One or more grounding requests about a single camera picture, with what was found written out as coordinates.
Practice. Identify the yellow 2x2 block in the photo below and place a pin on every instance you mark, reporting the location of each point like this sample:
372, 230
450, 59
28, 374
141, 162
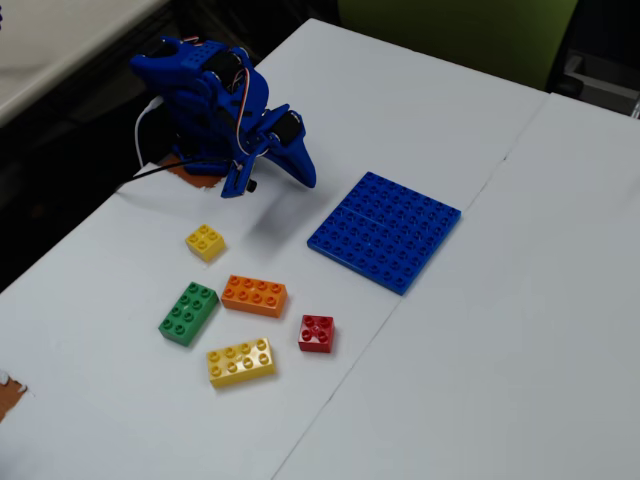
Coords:
205, 242

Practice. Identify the yellow 2x4 block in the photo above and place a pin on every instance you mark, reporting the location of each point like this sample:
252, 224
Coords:
240, 362

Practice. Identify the red 2x2 block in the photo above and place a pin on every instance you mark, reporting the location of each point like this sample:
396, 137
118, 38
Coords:
316, 332

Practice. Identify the blue gripper with motor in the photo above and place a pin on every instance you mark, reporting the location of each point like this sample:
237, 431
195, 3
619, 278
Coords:
294, 151

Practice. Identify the orange 2x4 block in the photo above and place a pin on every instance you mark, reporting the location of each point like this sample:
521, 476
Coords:
252, 295

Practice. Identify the white background table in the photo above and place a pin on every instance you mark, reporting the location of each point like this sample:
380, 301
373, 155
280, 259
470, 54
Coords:
50, 40

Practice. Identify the white cover sheet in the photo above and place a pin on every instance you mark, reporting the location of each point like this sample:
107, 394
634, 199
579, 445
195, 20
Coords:
500, 350
100, 400

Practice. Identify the green 2x4 block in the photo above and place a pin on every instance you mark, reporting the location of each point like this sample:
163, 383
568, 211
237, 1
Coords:
187, 315

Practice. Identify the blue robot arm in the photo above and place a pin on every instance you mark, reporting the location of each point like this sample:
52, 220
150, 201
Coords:
190, 100

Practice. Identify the blue 8x8 base plate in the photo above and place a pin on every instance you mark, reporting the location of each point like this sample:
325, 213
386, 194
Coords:
385, 235

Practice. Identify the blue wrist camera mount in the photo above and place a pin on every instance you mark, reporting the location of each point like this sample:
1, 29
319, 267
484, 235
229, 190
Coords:
235, 182

